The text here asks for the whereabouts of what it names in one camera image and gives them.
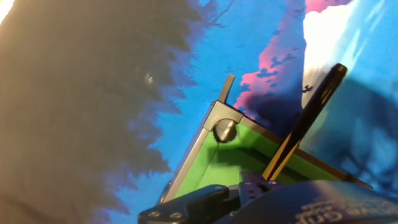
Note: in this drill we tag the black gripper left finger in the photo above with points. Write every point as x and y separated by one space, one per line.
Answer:
186 205

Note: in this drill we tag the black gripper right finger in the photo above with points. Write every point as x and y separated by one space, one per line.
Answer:
252 186

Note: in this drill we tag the miniature green pool table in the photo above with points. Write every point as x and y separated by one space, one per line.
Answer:
224 165

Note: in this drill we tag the blue and black printed cloth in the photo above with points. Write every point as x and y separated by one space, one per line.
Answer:
93 93

